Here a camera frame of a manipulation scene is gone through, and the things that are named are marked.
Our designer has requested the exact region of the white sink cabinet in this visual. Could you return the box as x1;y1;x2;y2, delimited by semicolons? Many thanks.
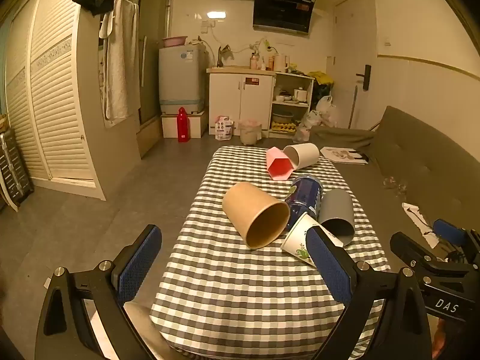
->
206;67;316;139

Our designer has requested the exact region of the grey white checkered tablecloth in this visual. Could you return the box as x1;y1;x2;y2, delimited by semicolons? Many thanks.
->
150;145;391;357

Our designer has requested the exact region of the dark blue printed cup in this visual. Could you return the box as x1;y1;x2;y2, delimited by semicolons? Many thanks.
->
284;175;324;231

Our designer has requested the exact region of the grey sofa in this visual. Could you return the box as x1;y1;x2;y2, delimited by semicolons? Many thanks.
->
310;106;480;282

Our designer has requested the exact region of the white louvered wardrobe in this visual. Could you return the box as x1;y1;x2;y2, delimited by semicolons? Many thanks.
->
0;0;147;200

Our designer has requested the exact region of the white plastic bag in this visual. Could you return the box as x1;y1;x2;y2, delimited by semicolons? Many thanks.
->
317;95;337;126

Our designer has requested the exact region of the white platform box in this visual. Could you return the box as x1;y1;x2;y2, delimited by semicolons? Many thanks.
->
161;110;209;139

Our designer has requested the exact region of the black range hood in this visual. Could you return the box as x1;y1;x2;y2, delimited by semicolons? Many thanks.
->
253;0;316;35

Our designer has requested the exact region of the white door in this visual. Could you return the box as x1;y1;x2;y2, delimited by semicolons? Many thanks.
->
332;0;376;130

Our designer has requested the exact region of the clear plastic wrapper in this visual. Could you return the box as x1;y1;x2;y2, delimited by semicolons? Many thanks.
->
382;176;409;196

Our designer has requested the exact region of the illustrated magazine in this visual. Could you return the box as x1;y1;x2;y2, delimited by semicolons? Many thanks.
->
319;146;370;166

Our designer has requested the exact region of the red bottle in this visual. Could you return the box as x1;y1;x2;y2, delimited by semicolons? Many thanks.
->
177;107;189;142

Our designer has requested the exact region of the small trash bin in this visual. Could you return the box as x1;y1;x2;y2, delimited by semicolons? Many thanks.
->
238;119;262;146

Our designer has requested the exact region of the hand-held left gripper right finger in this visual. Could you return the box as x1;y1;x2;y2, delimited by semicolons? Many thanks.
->
305;227;432;360

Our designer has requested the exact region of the brown paper cup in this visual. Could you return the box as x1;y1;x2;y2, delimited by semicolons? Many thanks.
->
222;182;291;250

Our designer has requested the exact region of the white pink package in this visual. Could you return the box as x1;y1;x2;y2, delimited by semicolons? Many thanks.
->
215;115;235;140

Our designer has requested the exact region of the yellow bag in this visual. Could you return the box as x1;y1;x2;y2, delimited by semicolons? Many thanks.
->
308;70;334;85

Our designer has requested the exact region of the light blue washing machine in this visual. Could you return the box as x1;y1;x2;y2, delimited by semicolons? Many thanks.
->
158;45;209;115

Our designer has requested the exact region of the white hanging towel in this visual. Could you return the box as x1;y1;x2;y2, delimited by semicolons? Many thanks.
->
106;0;139;121

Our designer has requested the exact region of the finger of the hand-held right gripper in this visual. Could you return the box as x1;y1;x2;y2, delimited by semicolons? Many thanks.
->
433;218;480;259
390;232;448;271

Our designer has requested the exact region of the grey plastic cup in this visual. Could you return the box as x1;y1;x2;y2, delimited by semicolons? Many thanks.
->
318;188;355;247

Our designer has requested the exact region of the cream white cup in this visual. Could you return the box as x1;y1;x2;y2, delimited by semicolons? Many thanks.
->
283;142;320;170

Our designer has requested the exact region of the glass shower door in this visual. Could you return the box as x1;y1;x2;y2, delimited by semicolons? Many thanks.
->
137;0;175;124

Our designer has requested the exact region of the white green-print paper cup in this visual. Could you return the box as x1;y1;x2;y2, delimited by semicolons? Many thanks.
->
280;213;344;267

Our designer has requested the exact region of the white paper sheet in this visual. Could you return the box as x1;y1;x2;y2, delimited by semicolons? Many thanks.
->
402;202;439;248

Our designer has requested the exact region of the clear plastic bag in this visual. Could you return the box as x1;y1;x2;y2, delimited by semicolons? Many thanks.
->
296;110;323;141

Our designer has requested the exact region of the ribbed metal suitcase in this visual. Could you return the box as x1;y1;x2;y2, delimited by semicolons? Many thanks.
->
0;127;34;211

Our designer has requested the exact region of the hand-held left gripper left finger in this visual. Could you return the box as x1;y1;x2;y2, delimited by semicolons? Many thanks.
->
35;224;163;360

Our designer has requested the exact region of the broom stick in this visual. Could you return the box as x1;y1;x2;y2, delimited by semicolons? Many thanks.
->
348;85;359;128

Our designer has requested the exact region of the black door handle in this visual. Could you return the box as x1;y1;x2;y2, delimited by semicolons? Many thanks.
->
356;64;372;91

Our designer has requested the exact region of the small white cloth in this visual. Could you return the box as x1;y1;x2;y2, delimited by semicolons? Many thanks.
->
99;11;114;39

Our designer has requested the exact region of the pink hexagonal cup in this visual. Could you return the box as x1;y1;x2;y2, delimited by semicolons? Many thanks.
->
266;147;292;181

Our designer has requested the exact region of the black bag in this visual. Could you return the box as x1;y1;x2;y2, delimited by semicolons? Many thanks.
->
311;80;332;111

